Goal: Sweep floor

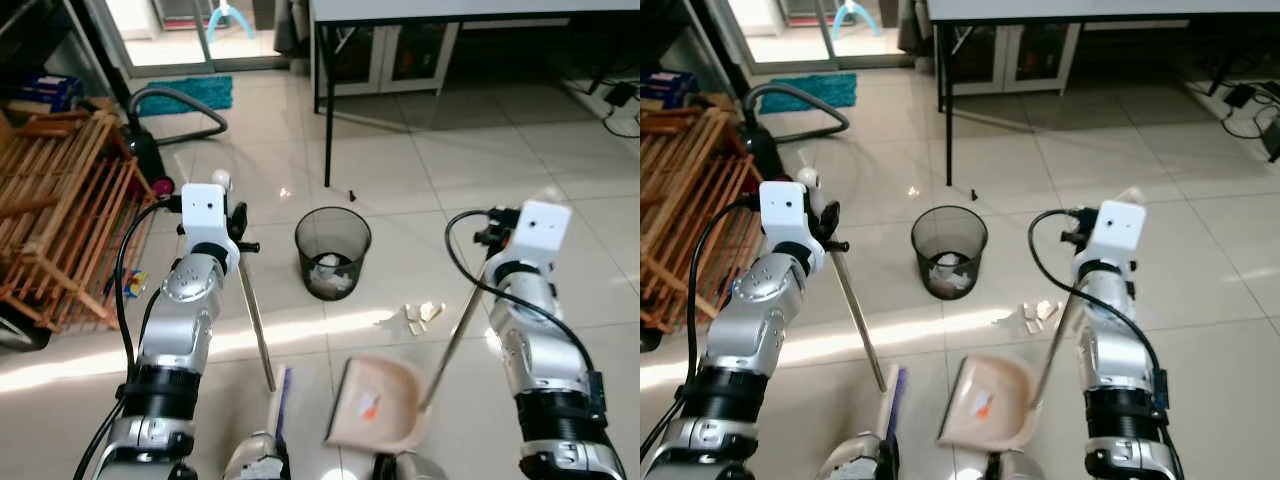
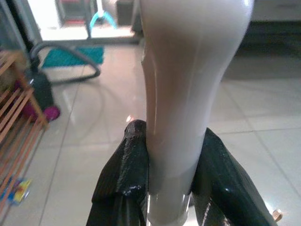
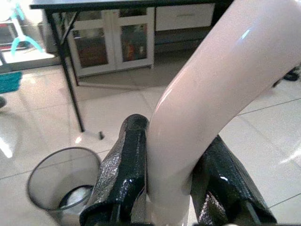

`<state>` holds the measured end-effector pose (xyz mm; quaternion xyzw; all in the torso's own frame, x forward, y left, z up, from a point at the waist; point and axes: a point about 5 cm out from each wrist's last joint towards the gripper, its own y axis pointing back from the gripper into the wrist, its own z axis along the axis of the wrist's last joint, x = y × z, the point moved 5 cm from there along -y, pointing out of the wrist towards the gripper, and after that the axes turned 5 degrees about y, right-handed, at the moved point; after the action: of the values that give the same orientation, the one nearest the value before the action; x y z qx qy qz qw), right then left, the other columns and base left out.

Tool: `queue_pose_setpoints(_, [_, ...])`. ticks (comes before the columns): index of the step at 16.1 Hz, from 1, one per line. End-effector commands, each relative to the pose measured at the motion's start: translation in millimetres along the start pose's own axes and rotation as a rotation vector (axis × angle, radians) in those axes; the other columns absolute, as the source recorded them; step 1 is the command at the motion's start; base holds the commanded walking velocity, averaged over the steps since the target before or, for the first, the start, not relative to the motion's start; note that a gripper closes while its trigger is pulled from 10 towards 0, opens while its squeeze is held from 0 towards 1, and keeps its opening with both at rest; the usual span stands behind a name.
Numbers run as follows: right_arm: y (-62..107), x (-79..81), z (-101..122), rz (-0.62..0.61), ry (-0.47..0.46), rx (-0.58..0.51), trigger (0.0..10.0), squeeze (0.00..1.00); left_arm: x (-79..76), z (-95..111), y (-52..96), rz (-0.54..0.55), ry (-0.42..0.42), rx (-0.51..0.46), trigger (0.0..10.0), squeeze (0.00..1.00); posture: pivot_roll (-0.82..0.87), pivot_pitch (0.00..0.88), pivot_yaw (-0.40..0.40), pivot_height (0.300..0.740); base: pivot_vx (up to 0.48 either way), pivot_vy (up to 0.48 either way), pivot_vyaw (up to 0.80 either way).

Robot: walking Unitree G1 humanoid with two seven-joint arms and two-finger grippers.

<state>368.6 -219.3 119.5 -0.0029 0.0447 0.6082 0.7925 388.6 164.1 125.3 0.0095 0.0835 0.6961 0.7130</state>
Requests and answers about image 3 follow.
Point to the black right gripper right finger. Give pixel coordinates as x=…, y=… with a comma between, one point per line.
x=225, y=179

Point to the teal cloth mop head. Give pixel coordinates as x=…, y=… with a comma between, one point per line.
x=9, y=82

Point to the white glass door cabinet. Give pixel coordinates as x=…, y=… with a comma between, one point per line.
x=113, y=42

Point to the black shoe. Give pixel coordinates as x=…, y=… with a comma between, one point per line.
x=292, y=75

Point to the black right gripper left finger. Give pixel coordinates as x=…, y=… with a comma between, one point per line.
x=128, y=169

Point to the black metal frame table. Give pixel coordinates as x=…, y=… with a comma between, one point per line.
x=70, y=70

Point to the translucent grey waste bin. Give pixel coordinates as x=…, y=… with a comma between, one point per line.
x=61, y=179

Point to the white drawer unit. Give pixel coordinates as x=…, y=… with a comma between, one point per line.
x=184, y=16

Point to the white teal drying rack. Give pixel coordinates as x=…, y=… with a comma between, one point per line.
x=20, y=30

